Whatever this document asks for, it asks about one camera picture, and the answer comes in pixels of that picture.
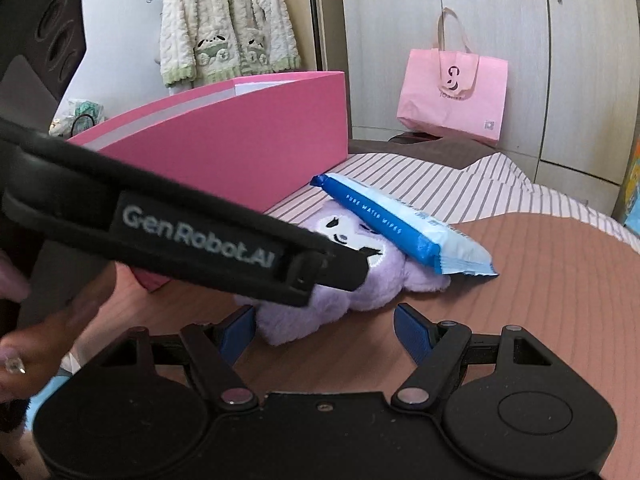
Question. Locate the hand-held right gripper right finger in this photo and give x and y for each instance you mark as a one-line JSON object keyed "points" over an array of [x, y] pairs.
{"points": [[412, 335]]}

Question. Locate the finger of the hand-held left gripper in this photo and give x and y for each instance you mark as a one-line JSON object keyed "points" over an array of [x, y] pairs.
{"points": [[335, 267]]}

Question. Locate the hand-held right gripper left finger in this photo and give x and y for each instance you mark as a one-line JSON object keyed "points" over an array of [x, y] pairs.
{"points": [[240, 335]]}

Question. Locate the purple plush toy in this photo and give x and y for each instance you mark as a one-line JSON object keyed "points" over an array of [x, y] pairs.
{"points": [[325, 310]]}

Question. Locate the pink cardboard box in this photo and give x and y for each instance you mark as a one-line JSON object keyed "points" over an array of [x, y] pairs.
{"points": [[240, 145]]}

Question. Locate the person's left hand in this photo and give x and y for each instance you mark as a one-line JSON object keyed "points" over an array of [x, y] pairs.
{"points": [[45, 340]]}

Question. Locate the blue wet wipes pack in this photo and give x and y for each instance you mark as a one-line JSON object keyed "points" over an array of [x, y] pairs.
{"points": [[400, 220]]}

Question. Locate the white plastic bag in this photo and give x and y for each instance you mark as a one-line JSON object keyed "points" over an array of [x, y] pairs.
{"points": [[82, 115]]}

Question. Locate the brown bed cover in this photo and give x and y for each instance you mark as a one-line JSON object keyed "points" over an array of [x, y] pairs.
{"points": [[540, 290]]}

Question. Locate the striped blanket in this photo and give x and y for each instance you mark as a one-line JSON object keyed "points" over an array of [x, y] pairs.
{"points": [[475, 190]]}

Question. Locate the cream knitted cardigan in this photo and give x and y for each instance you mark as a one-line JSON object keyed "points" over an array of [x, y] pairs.
{"points": [[225, 25]]}

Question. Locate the pink tote bag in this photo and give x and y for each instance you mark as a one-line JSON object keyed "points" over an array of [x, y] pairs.
{"points": [[450, 95]]}

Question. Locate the colourful gift bag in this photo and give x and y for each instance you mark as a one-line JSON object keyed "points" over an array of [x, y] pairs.
{"points": [[632, 185]]}

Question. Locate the beige wardrobe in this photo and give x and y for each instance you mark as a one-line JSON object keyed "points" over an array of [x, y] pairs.
{"points": [[550, 35]]}

